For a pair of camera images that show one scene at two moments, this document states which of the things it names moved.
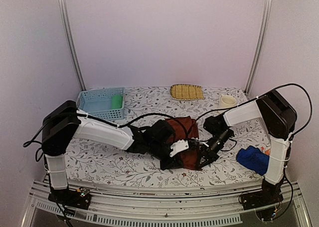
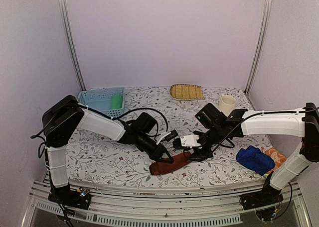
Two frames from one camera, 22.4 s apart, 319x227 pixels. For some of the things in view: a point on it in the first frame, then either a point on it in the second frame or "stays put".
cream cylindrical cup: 228,101 stays put
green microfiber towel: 116,101 stays put
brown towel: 185,128 → 160,168
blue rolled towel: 253,159 stays put
